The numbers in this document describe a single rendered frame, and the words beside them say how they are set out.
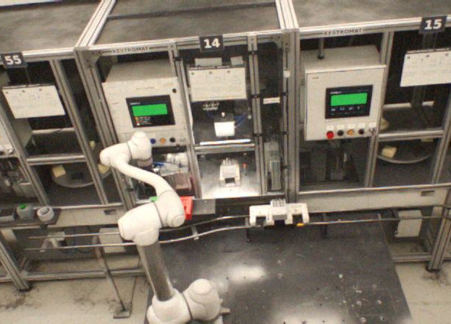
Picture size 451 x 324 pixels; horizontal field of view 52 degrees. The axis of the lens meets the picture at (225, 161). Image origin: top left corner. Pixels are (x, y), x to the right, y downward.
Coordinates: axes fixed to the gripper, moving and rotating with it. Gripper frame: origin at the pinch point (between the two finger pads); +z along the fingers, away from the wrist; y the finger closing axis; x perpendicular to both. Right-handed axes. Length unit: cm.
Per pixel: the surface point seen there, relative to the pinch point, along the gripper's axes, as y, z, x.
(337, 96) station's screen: -111, -57, -5
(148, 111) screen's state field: -6, -52, -7
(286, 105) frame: -84, -50, -9
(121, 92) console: 7, -63, -10
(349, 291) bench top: -116, 40, 54
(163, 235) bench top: -1.5, 45.1, -0.7
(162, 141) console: -10.7, -29.3, -8.3
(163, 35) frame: -18, -88, -25
